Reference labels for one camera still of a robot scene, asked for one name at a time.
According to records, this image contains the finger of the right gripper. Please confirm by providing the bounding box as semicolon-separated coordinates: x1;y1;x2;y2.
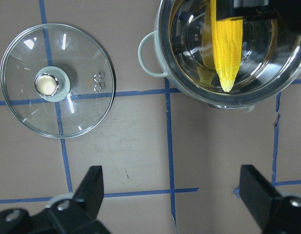
216;0;301;32

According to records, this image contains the pale green electric pot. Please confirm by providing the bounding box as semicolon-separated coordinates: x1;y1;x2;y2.
138;0;301;109

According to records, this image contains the glass pot lid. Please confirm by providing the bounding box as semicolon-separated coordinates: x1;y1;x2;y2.
0;23;116;138

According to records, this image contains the yellow corn cob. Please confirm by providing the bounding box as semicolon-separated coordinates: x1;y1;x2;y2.
202;0;244;93

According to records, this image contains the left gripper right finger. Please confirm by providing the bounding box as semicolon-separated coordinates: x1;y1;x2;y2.
239;165;301;234

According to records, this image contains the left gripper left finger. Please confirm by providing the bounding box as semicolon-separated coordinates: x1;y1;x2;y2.
0;166;110;234

